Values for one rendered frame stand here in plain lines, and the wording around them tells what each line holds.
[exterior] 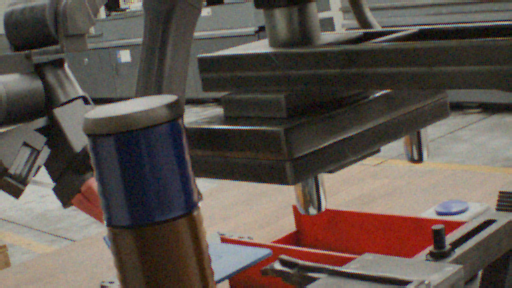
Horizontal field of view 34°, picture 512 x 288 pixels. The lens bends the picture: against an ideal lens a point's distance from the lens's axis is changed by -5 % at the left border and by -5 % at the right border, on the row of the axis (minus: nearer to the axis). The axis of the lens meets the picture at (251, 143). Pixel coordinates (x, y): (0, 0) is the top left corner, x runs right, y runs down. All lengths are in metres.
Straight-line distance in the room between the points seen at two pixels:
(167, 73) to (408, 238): 0.34
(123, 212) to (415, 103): 0.35
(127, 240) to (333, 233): 0.69
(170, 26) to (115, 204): 0.73
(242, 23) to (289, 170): 7.09
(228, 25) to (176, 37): 6.72
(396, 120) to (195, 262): 0.31
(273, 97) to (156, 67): 0.48
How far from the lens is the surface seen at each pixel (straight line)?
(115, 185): 0.32
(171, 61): 1.02
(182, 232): 0.32
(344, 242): 0.99
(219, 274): 0.74
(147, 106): 0.31
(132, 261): 0.32
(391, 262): 0.72
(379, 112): 0.59
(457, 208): 1.00
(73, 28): 0.86
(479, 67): 0.47
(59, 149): 0.85
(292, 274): 0.74
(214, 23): 7.91
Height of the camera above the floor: 1.24
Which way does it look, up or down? 12 degrees down
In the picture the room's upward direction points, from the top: 10 degrees counter-clockwise
